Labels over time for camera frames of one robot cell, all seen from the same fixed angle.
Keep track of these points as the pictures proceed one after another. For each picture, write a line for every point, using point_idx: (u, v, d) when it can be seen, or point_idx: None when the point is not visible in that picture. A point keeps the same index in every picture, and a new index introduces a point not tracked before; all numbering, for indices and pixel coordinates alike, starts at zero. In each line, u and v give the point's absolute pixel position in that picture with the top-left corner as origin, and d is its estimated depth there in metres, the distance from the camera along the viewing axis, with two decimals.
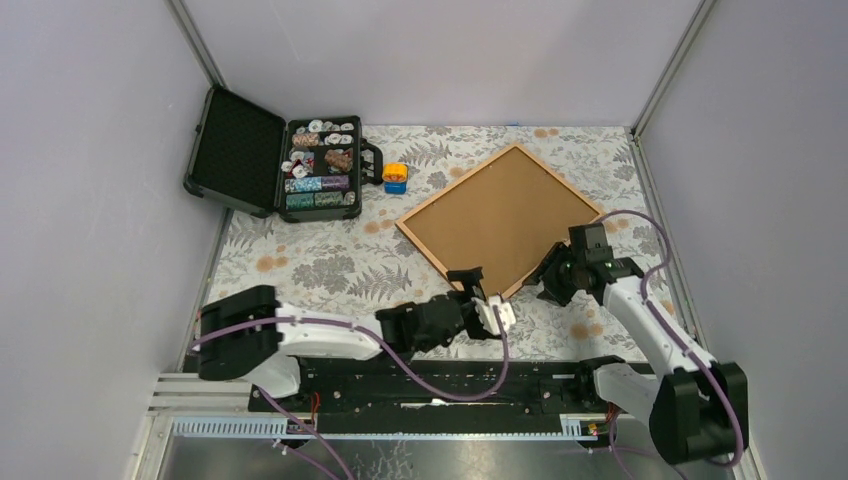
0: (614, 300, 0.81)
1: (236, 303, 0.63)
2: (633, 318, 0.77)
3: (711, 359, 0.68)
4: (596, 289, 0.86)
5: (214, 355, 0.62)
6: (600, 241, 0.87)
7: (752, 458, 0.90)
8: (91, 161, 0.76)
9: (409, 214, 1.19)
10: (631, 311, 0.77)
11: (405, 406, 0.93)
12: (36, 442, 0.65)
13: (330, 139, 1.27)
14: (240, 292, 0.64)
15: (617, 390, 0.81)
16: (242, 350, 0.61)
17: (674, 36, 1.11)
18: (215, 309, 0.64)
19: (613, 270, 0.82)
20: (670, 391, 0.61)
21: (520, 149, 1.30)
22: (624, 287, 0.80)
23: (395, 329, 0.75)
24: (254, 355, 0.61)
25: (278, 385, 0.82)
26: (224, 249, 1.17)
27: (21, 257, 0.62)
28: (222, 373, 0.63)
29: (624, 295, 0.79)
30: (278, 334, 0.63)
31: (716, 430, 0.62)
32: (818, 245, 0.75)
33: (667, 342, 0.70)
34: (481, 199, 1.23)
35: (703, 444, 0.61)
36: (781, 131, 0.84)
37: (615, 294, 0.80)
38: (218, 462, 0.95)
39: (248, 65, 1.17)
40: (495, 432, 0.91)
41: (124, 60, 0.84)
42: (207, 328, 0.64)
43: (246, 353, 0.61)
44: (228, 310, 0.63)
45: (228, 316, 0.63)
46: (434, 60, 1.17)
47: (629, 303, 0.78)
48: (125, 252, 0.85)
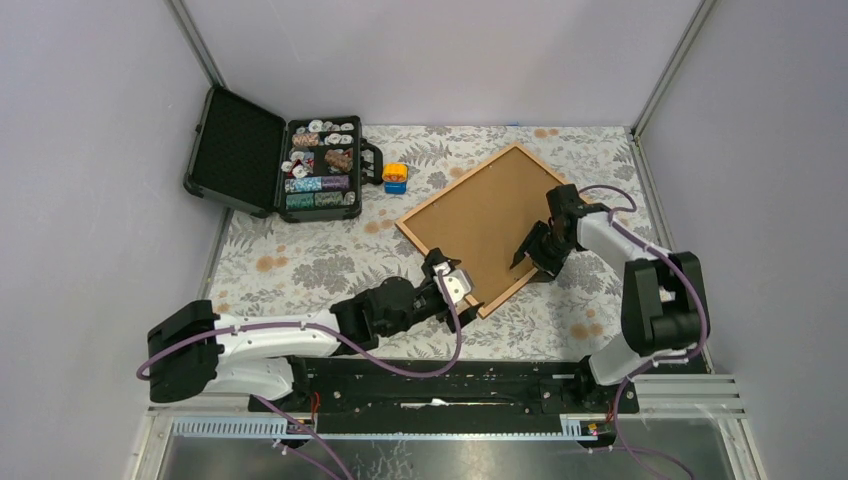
0: (585, 231, 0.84)
1: (174, 321, 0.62)
2: (601, 238, 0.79)
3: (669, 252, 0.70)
4: (572, 233, 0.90)
5: (158, 376, 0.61)
6: (573, 197, 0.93)
7: (752, 458, 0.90)
8: (92, 161, 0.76)
9: (409, 214, 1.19)
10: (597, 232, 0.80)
11: (405, 406, 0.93)
12: (36, 442, 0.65)
13: (330, 139, 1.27)
14: (175, 313, 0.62)
15: (608, 356, 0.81)
16: (179, 369, 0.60)
17: (673, 36, 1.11)
18: (156, 332, 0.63)
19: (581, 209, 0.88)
20: (631, 276, 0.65)
21: (520, 149, 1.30)
22: (593, 217, 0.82)
23: (355, 317, 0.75)
24: (192, 371, 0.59)
25: (267, 388, 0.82)
26: (224, 250, 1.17)
27: (21, 258, 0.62)
28: (172, 395, 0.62)
29: (592, 223, 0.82)
30: (216, 349, 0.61)
31: (680, 315, 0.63)
32: (818, 246, 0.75)
33: (629, 244, 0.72)
34: (481, 199, 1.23)
35: (668, 328, 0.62)
36: (781, 131, 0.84)
37: (587, 224, 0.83)
38: (218, 462, 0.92)
39: (248, 66, 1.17)
40: (495, 433, 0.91)
41: (124, 60, 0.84)
42: (156, 350, 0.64)
43: (189, 371, 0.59)
44: (168, 331, 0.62)
45: (169, 338, 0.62)
46: (434, 60, 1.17)
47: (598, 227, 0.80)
48: (125, 253, 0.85)
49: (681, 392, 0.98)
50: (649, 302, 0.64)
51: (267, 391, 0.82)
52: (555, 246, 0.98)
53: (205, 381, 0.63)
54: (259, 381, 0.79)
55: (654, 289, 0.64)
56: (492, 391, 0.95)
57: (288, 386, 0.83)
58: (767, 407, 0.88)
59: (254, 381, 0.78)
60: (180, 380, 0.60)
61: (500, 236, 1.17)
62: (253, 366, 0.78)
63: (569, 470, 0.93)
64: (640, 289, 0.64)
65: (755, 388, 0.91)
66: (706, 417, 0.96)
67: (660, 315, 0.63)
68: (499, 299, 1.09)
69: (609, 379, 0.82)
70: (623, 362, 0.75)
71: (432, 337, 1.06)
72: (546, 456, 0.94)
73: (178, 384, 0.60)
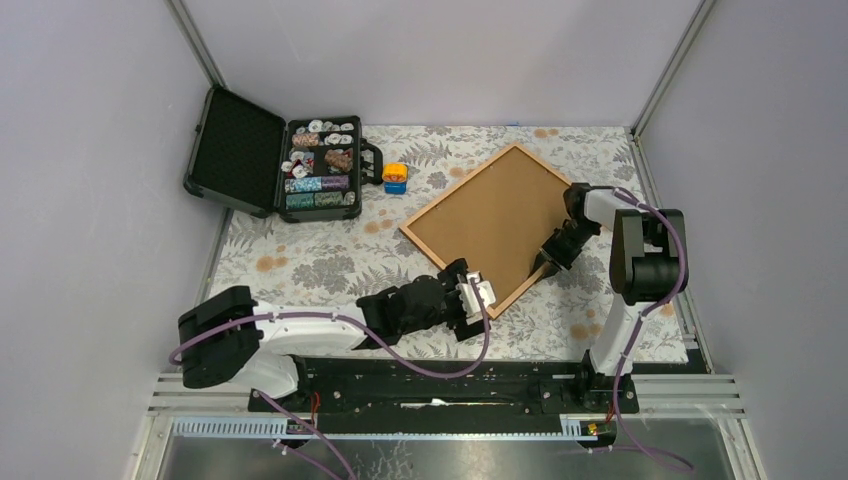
0: (587, 201, 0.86)
1: (212, 307, 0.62)
2: (600, 203, 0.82)
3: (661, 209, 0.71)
4: (580, 210, 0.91)
5: (196, 361, 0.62)
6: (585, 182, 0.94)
7: (751, 458, 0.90)
8: (91, 161, 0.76)
9: (411, 219, 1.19)
10: (596, 198, 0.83)
11: (405, 406, 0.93)
12: (35, 442, 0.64)
13: (330, 139, 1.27)
14: (214, 296, 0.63)
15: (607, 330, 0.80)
16: (220, 354, 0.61)
17: (673, 36, 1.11)
18: (191, 316, 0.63)
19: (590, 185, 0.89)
20: (619, 222, 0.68)
21: (520, 149, 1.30)
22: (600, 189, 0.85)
23: (379, 313, 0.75)
24: (235, 355, 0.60)
25: (275, 386, 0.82)
26: (224, 249, 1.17)
27: (21, 258, 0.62)
28: (207, 378, 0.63)
29: (593, 192, 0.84)
30: (254, 335, 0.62)
31: (662, 263, 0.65)
32: (817, 245, 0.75)
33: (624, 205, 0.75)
34: (482, 199, 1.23)
35: (649, 273, 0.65)
36: (781, 131, 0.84)
37: (591, 194, 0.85)
38: (218, 462, 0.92)
39: (248, 65, 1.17)
40: (495, 432, 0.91)
41: (124, 60, 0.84)
42: (190, 335, 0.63)
43: (227, 355, 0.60)
44: (207, 315, 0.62)
45: (206, 322, 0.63)
46: (434, 60, 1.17)
47: (599, 194, 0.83)
48: (125, 253, 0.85)
49: (681, 392, 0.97)
50: (634, 248, 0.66)
51: (272, 388, 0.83)
52: (570, 236, 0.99)
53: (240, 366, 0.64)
54: (270, 375, 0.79)
55: (639, 235, 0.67)
56: (492, 391, 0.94)
57: (292, 383, 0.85)
58: (767, 407, 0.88)
59: (265, 376, 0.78)
60: (222, 364, 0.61)
61: (501, 237, 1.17)
62: (268, 360, 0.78)
63: (569, 469, 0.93)
64: (626, 236, 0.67)
65: (755, 388, 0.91)
66: (706, 417, 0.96)
67: (643, 260, 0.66)
68: (506, 300, 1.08)
69: (606, 365, 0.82)
70: (616, 329, 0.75)
71: (432, 337, 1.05)
72: (545, 456, 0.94)
73: (215, 367, 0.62)
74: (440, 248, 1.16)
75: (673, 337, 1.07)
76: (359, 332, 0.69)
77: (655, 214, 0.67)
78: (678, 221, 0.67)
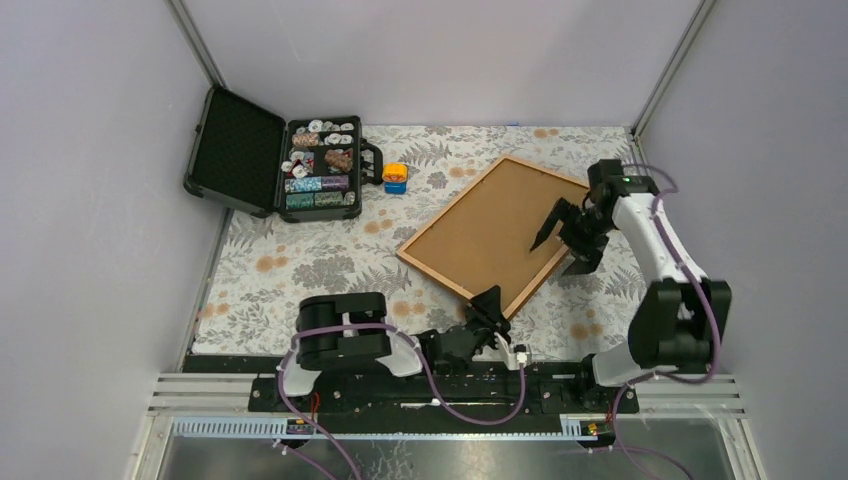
0: (624, 215, 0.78)
1: (353, 302, 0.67)
2: (637, 230, 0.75)
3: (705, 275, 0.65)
4: (608, 204, 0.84)
5: (315, 344, 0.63)
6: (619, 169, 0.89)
7: (752, 458, 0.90)
8: (91, 160, 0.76)
9: (409, 242, 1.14)
10: (634, 221, 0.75)
11: (405, 406, 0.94)
12: (34, 441, 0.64)
13: (330, 139, 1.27)
14: (355, 293, 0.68)
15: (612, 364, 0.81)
16: (355, 346, 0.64)
17: (674, 35, 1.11)
18: (327, 302, 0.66)
19: (630, 184, 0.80)
20: (653, 295, 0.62)
21: (511, 158, 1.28)
22: (636, 202, 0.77)
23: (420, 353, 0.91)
24: (366, 354, 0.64)
25: (294, 385, 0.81)
26: (224, 249, 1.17)
27: (22, 257, 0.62)
28: (318, 365, 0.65)
29: (630, 206, 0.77)
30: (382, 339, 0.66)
31: (688, 338, 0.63)
32: (817, 245, 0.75)
33: (663, 252, 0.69)
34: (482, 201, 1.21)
35: (671, 348, 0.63)
36: (782, 131, 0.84)
37: (626, 209, 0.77)
38: (217, 462, 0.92)
39: (248, 65, 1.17)
40: (494, 432, 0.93)
41: (124, 60, 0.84)
42: (315, 317, 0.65)
43: (360, 350, 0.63)
44: (345, 307, 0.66)
45: (339, 313, 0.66)
46: (434, 60, 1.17)
47: (636, 214, 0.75)
48: (125, 252, 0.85)
49: (680, 392, 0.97)
50: (664, 326, 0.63)
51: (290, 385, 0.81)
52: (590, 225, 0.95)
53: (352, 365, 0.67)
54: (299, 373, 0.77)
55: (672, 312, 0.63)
56: (492, 391, 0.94)
57: (305, 388, 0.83)
58: (767, 406, 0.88)
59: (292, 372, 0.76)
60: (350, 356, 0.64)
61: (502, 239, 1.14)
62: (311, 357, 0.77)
63: (569, 470, 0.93)
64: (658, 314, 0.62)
65: (754, 387, 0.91)
66: (706, 417, 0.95)
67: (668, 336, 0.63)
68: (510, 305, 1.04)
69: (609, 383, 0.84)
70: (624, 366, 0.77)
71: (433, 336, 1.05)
72: (545, 456, 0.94)
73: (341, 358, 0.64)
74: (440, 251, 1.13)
75: None
76: (419, 367, 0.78)
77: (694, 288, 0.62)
78: (722, 297, 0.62)
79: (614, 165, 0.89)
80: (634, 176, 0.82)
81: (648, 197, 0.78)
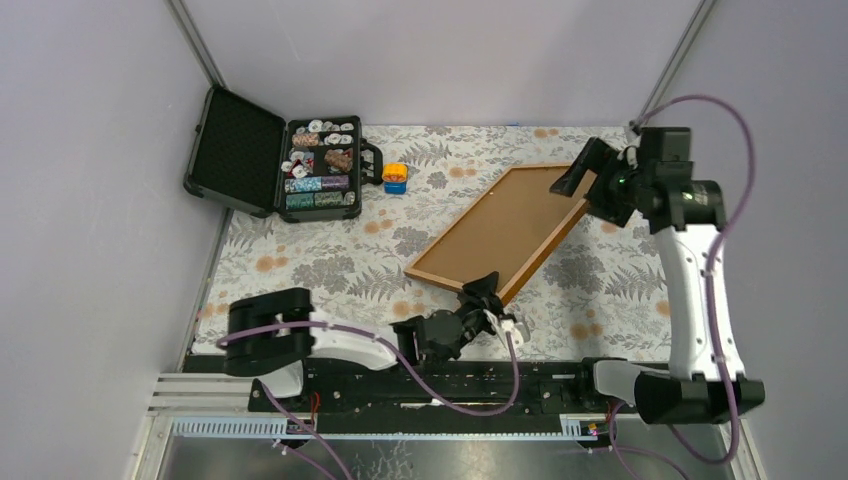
0: (668, 254, 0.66)
1: (272, 302, 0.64)
2: (679, 281, 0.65)
3: (740, 371, 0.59)
4: (659, 215, 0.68)
5: (241, 350, 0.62)
6: (680, 154, 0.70)
7: (752, 458, 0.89)
8: (92, 160, 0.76)
9: (417, 259, 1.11)
10: (681, 274, 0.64)
11: (405, 406, 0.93)
12: (34, 442, 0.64)
13: (330, 139, 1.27)
14: (276, 292, 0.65)
15: (612, 378, 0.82)
16: (274, 349, 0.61)
17: (674, 35, 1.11)
18: (248, 304, 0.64)
19: (689, 204, 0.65)
20: (677, 393, 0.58)
21: (518, 169, 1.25)
22: (689, 242, 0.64)
23: (406, 342, 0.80)
24: (287, 356, 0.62)
25: (281, 386, 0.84)
26: (224, 249, 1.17)
27: (23, 257, 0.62)
28: (245, 370, 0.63)
29: (681, 254, 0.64)
30: (306, 338, 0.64)
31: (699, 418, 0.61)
32: (819, 245, 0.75)
33: (702, 336, 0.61)
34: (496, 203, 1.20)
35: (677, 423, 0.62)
36: (783, 131, 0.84)
37: (674, 246, 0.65)
38: (217, 463, 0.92)
39: (248, 66, 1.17)
40: (494, 432, 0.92)
41: (125, 60, 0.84)
42: (238, 321, 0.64)
43: (280, 352, 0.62)
44: (266, 308, 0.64)
45: (261, 315, 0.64)
46: (435, 60, 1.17)
47: (687, 266, 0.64)
48: (125, 253, 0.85)
49: None
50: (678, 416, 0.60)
51: (279, 386, 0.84)
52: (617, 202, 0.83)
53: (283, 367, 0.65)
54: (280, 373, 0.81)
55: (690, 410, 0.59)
56: (492, 391, 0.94)
57: (297, 388, 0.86)
58: (767, 406, 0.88)
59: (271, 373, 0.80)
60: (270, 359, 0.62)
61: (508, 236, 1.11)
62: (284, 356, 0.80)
63: (569, 469, 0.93)
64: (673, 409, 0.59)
65: None
66: None
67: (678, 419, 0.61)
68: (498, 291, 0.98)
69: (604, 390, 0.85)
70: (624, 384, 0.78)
71: None
72: (545, 456, 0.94)
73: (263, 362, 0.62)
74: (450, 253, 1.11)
75: None
76: (391, 358, 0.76)
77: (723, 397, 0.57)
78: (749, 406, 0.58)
79: (677, 145, 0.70)
80: (697, 193, 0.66)
81: (707, 237, 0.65)
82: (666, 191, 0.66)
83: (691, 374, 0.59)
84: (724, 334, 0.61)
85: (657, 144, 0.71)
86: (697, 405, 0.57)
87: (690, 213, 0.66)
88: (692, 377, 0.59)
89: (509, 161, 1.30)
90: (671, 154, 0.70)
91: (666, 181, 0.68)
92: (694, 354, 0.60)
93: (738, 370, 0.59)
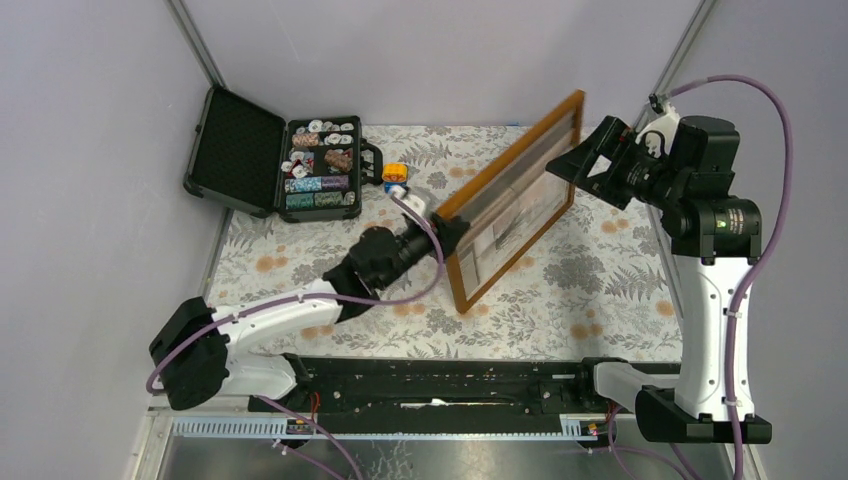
0: (687, 285, 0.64)
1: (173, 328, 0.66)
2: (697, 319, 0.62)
3: (750, 414, 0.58)
4: (686, 236, 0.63)
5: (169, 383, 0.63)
6: (719, 169, 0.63)
7: (752, 458, 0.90)
8: (92, 160, 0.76)
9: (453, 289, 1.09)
10: (701, 310, 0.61)
11: (405, 406, 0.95)
12: (34, 442, 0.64)
13: (330, 139, 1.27)
14: (170, 319, 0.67)
15: (613, 384, 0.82)
16: (188, 367, 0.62)
17: (674, 35, 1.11)
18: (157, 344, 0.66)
19: (723, 231, 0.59)
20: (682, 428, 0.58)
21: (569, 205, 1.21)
22: (714, 276, 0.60)
23: (349, 279, 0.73)
24: (204, 365, 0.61)
25: (275, 386, 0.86)
26: (224, 249, 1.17)
27: (23, 256, 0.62)
28: (184, 398, 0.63)
29: (705, 289, 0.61)
30: (220, 340, 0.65)
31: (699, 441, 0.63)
32: (820, 245, 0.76)
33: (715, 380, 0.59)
34: (537, 222, 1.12)
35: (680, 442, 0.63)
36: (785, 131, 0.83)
37: (700, 278, 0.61)
38: (217, 463, 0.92)
39: (248, 65, 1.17)
40: (496, 432, 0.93)
41: (124, 60, 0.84)
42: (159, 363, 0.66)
43: (199, 364, 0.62)
44: (169, 337, 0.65)
45: (171, 345, 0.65)
46: (434, 60, 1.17)
47: (708, 302, 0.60)
48: (125, 252, 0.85)
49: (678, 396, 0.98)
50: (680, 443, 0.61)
51: (274, 389, 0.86)
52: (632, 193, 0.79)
53: (220, 376, 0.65)
54: (265, 375, 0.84)
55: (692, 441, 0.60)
56: (492, 391, 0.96)
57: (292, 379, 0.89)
58: (767, 405, 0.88)
59: (259, 375, 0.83)
60: (193, 376, 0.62)
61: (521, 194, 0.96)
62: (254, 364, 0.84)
63: (569, 470, 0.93)
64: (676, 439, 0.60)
65: (755, 388, 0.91)
66: None
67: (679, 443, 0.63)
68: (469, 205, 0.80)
69: (604, 390, 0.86)
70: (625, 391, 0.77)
71: (432, 337, 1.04)
72: (545, 456, 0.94)
73: (192, 382, 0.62)
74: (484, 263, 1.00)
75: (673, 337, 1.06)
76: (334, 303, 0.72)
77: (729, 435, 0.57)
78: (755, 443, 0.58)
79: (717, 157, 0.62)
80: (732, 217, 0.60)
81: (737, 270, 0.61)
82: (699, 214, 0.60)
83: (698, 413, 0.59)
84: (739, 376, 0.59)
85: (696, 149, 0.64)
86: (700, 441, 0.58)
87: (723, 237, 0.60)
88: (699, 417, 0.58)
89: None
90: (709, 165, 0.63)
91: (699, 200, 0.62)
92: (705, 394, 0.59)
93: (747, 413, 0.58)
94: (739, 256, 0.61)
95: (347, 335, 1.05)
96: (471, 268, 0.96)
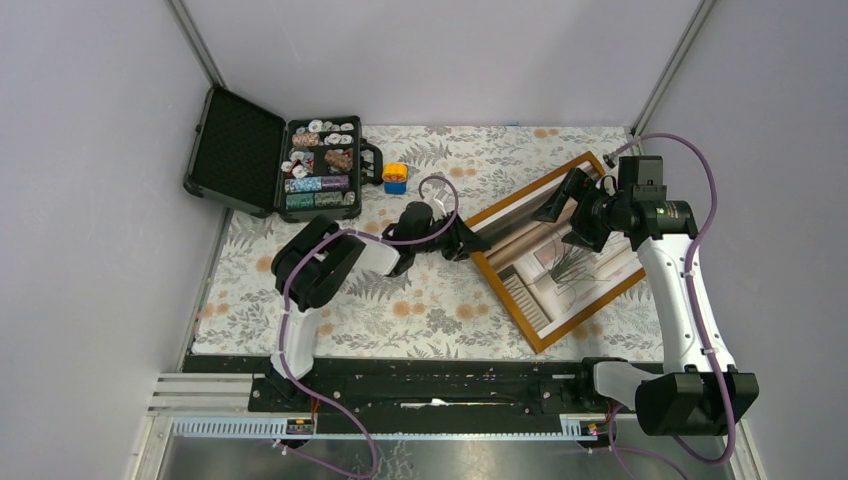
0: (649, 260, 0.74)
1: (306, 236, 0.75)
2: (663, 290, 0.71)
3: (731, 363, 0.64)
4: (639, 233, 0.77)
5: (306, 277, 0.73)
6: (653, 179, 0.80)
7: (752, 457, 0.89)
8: (91, 161, 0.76)
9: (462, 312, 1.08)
10: (663, 278, 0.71)
11: (405, 406, 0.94)
12: (32, 442, 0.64)
13: (330, 139, 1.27)
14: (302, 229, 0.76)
15: (612, 382, 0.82)
16: (338, 259, 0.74)
17: (675, 36, 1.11)
18: (290, 249, 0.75)
19: (662, 217, 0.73)
20: (672, 387, 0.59)
21: None
22: (666, 249, 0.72)
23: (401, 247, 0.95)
24: (344, 259, 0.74)
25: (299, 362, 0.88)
26: (224, 249, 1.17)
27: (22, 259, 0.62)
28: (319, 294, 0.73)
29: (662, 259, 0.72)
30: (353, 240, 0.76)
31: (701, 416, 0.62)
32: (816, 246, 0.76)
33: (689, 334, 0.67)
34: (619, 272, 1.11)
35: (691, 423, 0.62)
36: (786, 132, 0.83)
37: (655, 254, 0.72)
38: (218, 462, 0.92)
39: (247, 65, 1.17)
40: (495, 432, 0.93)
41: (124, 60, 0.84)
42: (286, 268, 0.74)
43: (341, 256, 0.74)
44: (303, 241, 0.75)
45: (303, 250, 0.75)
46: (434, 59, 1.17)
47: (667, 269, 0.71)
48: (125, 253, 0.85)
49: None
50: (680, 414, 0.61)
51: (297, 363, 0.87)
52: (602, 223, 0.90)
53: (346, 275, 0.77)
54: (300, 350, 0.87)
55: (686, 407, 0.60)
56: (492, 391, 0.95)
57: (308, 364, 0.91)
58: (766, 406, 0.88)
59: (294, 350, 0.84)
60: (339, 267, 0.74)
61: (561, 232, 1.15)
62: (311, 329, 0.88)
63: (569, 469, 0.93)
64: (674, 406, 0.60)
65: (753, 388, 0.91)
66: None
67: (681, 421, 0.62)
68: (491, 224, 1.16)
69: (605, 389, 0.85)
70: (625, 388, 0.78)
71: (432, 337, 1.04)
72: (545, 456, 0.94)
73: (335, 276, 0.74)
74: (546, 296, 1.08)
75: None
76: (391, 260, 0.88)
77: (718, 381, 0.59)
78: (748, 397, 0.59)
79: (649, 173, 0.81)
80: (668, 207, 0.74)
81: (682, 244, 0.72)
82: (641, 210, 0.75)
83: (683, 367, 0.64)
84: (710, 330, 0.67)
85: (634, 170, 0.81)
86: (691, 398, 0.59)
87: (666, 226, 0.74)
88: (685, 369, 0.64)
89: (509, 161, 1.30)
90: (644, 179, 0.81)
91: (642, 202, 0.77)
92: (684, 348, 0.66)
93: (728, 364, 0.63)
94: (682, 233, 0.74)
95: (347, 335, 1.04)
96: (526, 295, 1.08)
